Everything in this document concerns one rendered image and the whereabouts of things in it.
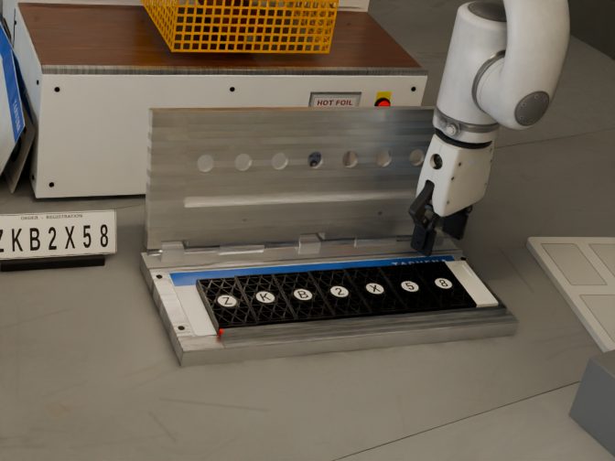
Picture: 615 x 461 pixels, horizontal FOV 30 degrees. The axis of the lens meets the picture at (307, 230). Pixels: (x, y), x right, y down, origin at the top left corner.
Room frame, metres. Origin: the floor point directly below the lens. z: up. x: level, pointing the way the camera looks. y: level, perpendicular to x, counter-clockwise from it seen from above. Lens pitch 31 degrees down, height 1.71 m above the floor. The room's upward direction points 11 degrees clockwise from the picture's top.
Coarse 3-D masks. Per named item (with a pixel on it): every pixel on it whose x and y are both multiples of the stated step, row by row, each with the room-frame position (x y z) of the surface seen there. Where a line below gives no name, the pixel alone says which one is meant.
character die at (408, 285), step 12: (408, 264) 1.28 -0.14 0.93; (396, 276) 1.26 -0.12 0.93; (408, 276) 1.26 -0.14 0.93; (420, 276) 1.26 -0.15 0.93; (396, 288) 1.23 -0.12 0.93; (408, 288) 1.23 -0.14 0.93; (420, 288) 1.23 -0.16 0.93; (408, 300) 1.20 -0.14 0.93; (420, 300) 1.21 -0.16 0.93; (432, 300) 1.21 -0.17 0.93; (408, 312) 1.18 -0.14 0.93
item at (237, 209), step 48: (192, 144) 1.25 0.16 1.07; (240, 144) 1.28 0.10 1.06; (288, 144) 1.30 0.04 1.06; (336, 144) 1.33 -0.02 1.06; (384, 144) 1.36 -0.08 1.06; (192, 192) 1.24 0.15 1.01; (240, 192) 1.26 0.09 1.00; (288, 192) 1.29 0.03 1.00; (336, 192) 1.32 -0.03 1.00; (384, 192) 1.35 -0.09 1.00; (144, 240) 1.20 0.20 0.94; (192, 240) 1.22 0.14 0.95; (240, 240) 1.24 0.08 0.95; (288, 240) 1.27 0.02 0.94; (384, 240) 1.33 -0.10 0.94
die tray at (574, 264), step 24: (528, 240) 1.45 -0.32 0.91; (552, 240) 1.47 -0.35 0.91; (576, 240) 1.48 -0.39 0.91; (600, 240) 1.50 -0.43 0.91; (552, 264) 1.40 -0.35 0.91; (576, 264) 1.41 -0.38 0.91; (600, 264) 1.42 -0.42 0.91; (576, 288) 1.34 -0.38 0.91; (600, 288) 1.36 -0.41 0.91; (576, 312) 1.30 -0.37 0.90; (600, 312) 1.30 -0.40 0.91; (600, 336) 1.24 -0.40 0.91
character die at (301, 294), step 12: (276, 276) 1.20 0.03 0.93; (288, 276) 1.20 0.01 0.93; (300, 276) 1.21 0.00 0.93; (288, 288) 1.18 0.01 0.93; (300, 288) 1.18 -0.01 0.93; (312, 288) 1.19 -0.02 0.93; (288, 300) 1.15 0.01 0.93; (300, 300) 1.16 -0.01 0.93; (312, 300) 1.16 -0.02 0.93; (324, 300) 1.16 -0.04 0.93; (300, 312) 1.13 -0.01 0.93; (312, 312) 1.14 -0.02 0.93; (324, 312) 1.15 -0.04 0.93
